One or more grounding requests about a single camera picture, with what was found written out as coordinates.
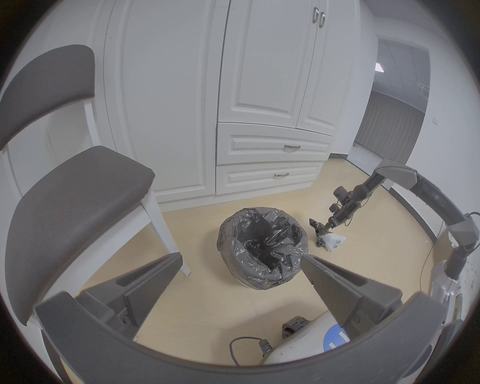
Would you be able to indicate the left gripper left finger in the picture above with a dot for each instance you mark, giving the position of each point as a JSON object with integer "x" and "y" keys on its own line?
{"x": 150, "y": 288}

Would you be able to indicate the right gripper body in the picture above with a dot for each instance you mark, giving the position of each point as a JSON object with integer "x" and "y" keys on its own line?
{"x": 336, "y": 220}

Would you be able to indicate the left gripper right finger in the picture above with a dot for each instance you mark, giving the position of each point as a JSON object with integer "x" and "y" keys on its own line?
{"x": 348, "y": 296}

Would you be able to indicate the black plastic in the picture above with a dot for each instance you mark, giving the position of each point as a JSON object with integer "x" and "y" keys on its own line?
{"x": 318, "y": 232}

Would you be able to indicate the black plastic bag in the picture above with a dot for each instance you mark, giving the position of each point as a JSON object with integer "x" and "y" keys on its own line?
{"x": 232, "y": 240}

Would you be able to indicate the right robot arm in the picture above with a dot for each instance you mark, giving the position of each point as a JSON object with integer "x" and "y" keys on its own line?
{"x": 435, "y": 195}

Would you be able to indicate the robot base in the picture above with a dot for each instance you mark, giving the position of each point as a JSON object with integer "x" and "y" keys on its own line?
{"x": 307, "y": 337}

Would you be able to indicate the white printed wrapper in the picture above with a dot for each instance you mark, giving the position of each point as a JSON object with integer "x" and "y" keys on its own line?
{"x": 334, "y": 243}

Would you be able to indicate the grey curtain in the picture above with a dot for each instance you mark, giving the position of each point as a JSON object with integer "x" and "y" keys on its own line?
{"x": 390, "y": 127}

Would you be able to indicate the white chair grey cushions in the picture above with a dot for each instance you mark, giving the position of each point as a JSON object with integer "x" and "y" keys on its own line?
{"x": 82, "y": 195}

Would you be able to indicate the square ceiling light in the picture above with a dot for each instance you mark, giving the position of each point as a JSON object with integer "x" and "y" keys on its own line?
{"x": 379, "y": 67}

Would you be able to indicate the white wardrobe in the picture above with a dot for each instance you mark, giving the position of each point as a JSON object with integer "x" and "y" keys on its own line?
{"x": 262, "y": 75}

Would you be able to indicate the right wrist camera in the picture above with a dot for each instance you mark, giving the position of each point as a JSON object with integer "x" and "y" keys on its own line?
{"x": 333, "y": 207}

